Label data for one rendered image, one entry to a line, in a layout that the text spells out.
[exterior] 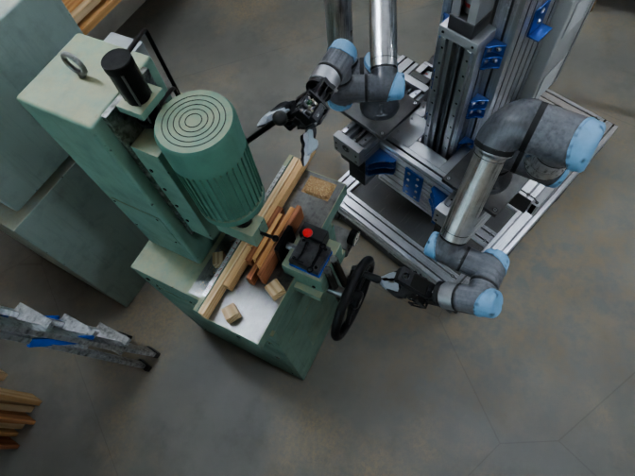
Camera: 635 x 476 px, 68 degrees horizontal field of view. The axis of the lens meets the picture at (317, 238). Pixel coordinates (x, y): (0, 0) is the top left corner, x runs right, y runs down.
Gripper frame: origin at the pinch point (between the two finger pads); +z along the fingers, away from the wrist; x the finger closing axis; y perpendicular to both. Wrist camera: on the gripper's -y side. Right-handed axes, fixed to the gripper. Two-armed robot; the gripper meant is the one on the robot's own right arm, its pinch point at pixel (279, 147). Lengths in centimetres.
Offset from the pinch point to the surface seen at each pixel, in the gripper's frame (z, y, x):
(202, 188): 20.5, 0.9, -9.8
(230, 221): 19.5, -9.8, 2.2
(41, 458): 117, -155, 26
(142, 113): 15.8, 1.8, -28.5
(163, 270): 30, -64, 6
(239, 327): 37, -31, 27
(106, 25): -119, -246, -86
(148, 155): 19.3, -6.7, -22.3
